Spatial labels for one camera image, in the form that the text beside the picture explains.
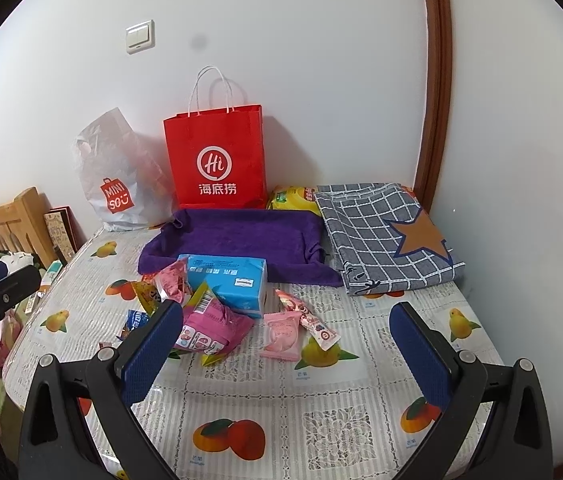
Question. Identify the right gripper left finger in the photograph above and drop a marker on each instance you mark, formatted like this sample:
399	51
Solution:
55	441

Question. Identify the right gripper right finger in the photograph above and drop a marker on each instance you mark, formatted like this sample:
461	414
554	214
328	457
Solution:
516	440

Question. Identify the small blue white packet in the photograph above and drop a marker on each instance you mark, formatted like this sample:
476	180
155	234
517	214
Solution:
134	319

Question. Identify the yellow triangular snack packet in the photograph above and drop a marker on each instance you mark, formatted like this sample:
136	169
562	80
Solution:
148	296

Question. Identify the pink yellow candy packet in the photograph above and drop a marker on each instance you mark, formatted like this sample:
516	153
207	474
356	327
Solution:
172	283

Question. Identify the pink snack bag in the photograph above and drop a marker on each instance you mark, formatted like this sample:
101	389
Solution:
212	330

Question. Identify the Lotso lollipop snack packet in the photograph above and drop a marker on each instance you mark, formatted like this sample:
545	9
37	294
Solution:
315	326

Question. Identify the light pink pastry packet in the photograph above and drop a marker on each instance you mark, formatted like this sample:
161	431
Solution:
283	331

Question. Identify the wooden headboard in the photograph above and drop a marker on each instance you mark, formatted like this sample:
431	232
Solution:
23	228

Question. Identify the patterned box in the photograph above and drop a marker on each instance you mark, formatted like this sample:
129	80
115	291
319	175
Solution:
59	226

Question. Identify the white Miniso plastic bag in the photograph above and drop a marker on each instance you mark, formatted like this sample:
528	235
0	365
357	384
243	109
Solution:
120	179

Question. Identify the grey checked star cloth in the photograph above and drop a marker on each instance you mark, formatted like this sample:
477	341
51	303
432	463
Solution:
384	240

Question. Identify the blue tissue pack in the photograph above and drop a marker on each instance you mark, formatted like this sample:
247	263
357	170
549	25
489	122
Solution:
238	282

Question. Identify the red Haidilao paper bag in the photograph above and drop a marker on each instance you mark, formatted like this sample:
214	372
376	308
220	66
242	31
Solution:
217	155

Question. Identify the purple towel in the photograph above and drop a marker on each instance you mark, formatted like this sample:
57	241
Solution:
288	240

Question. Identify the yellow chips bag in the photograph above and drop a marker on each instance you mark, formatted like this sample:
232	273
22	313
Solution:
294	198

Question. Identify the white wall switch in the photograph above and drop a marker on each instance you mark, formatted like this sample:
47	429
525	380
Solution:
140	37

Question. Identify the brown wooden door frame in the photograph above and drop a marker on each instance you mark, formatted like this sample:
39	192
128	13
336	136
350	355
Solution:
440	50

